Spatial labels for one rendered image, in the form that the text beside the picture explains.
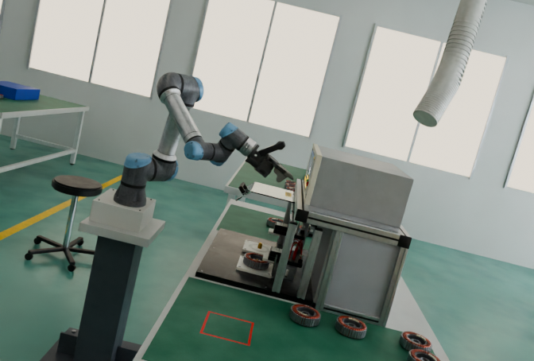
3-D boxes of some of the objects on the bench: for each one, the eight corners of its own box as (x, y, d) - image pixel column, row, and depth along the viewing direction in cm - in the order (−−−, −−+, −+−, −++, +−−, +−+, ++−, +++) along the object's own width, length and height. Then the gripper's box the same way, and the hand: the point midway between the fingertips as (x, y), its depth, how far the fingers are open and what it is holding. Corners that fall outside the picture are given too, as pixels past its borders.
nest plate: (235, 269, 210) (236, 266, 210) (239, 258, 225) (240, 255, 225) (271, 278, 210) (271, 275, 209) (272, 265, 224) (272, 263, 224)
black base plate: (195, 276, 198) (195, 271, 198) (218, 231, 262) (220, 227, 261) (311, 306, 197) (313, 300, 197) (307, 254, 261) (308, 250, 260)
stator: (241, 265, 212) (243, 258, 211) (244, 258, 223) (245, 250, 222) (267, 273, 211) (269, 264, 211) (268, 264, 222) (270, 256, 222)
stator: (297, 309, 191) (299, 300, 190) (323, 322, 186) (326, 312, 185) (283, 317, 181) (285, 308, 181) (310, 331, 176) (313, 321, 175)
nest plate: (241, 251, 234) (242, 249, 234) (245, 242, 249) (245, 239, 249) (273, 259, 234) (274, 257, 233) (274, 249, 248) (275, 246, 248)
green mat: (141, 359, 136) (141, 358, 136) (188, 277, 196) (188, 276, 196) (485, 448, 134) (485, 448, 134) (426, 338, 194) (426, 337, 194)
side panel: (315, 309, 195) (336, 230, 191) (314, 306, 198) (335, 228, 194) (385, 328, 195) (408, 249, 190) (384, 324, 198) (407, 246, 193)
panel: (312, 302, 196) (332, 229, 192) (308, 250, 261) (323, 194, 257) (315, 303, 196) (335, 230, 192) (311, 250, 261) (325, 195, 257)
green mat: (215, 230, 264) (216, 229, 264) (230, 203, 324) (230, 203, 324) (392, 274, 262) (392, 274, 262) (374, 240, 322) (374, 240, 322)
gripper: (245, 158, 219) (284, 188, 220) (243, 161, 210) (283, 193, 211) (257, 142, 218) (296, 173, 219) (256, 145, 209) (296, 177, 210)
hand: (292, 176), depth 215 cm, fingers closed
